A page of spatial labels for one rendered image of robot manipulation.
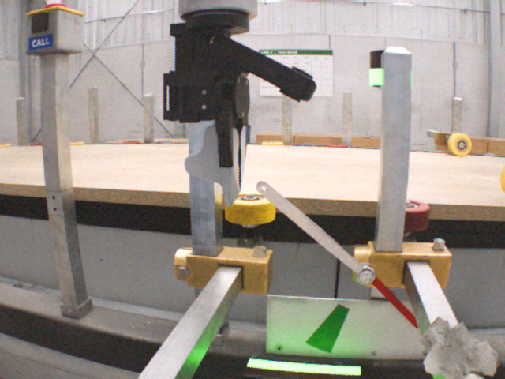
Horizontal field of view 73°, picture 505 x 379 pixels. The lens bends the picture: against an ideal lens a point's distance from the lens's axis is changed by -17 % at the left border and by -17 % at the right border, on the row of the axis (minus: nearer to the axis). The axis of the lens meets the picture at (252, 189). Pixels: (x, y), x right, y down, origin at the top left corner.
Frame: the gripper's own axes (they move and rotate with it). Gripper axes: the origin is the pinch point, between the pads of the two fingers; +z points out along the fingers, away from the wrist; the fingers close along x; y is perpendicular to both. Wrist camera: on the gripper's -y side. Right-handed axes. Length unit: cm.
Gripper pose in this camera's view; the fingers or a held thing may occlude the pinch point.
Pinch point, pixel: (235, 194)
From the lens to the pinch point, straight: 46.2
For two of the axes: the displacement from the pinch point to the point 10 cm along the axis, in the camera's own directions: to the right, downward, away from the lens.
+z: 0.0, 9.8, 2.1
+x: -2.0, 2.1, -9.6
